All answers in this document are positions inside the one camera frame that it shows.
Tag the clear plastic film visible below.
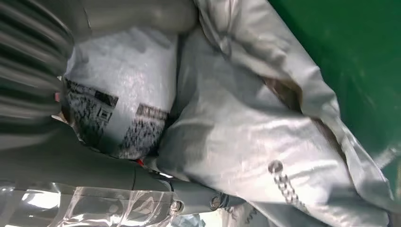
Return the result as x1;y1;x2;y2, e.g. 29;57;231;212
0;183;189;227

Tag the green conveyor belt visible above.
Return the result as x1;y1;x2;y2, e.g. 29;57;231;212
269;0;401;201

